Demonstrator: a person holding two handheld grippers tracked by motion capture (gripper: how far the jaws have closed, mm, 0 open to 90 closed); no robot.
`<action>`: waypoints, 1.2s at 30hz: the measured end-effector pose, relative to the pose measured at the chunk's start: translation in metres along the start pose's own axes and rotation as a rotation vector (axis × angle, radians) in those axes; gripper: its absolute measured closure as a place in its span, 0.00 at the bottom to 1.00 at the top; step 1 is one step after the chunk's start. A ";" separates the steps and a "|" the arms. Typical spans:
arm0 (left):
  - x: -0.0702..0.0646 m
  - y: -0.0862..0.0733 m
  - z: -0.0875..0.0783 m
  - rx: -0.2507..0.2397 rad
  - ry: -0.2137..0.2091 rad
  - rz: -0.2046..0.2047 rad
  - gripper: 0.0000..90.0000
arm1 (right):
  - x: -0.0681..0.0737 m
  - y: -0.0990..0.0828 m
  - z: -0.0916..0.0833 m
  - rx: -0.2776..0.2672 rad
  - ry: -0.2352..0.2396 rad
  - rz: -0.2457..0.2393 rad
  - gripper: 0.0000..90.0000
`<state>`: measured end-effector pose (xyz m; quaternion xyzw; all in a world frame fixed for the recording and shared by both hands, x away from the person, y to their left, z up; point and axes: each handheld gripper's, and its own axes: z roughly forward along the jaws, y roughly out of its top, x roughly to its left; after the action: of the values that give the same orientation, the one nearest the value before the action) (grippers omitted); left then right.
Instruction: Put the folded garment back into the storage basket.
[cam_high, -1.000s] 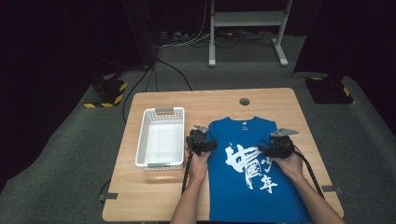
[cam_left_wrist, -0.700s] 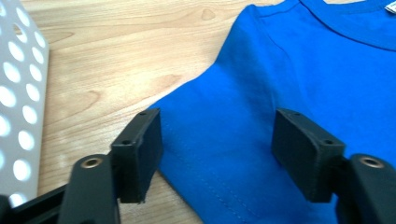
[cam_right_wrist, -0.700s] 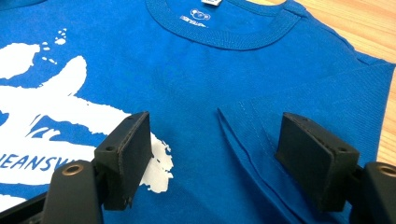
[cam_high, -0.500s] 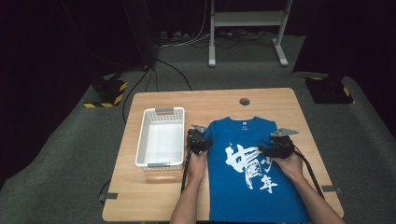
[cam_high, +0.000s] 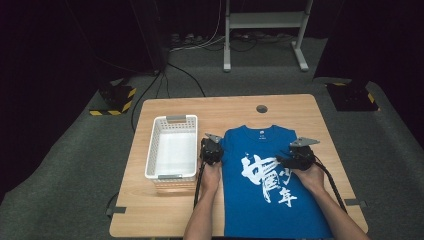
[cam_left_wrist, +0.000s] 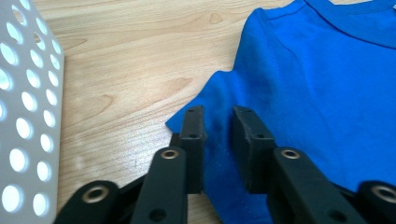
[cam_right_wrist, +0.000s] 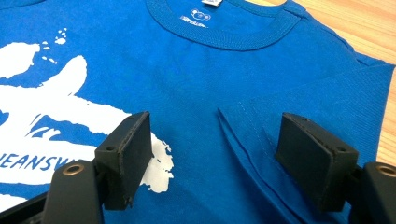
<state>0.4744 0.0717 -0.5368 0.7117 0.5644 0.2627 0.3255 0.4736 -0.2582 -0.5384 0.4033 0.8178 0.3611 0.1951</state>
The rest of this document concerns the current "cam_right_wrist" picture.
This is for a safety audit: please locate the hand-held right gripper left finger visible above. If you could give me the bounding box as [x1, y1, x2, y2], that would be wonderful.
[93, 110, 154, 212]

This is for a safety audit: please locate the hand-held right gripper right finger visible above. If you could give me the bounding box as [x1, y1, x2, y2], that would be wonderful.
[275, 112, 360, 213]

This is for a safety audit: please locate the blue printed t-shirt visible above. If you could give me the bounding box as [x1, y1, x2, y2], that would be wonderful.
[0, 0, 396, 224]

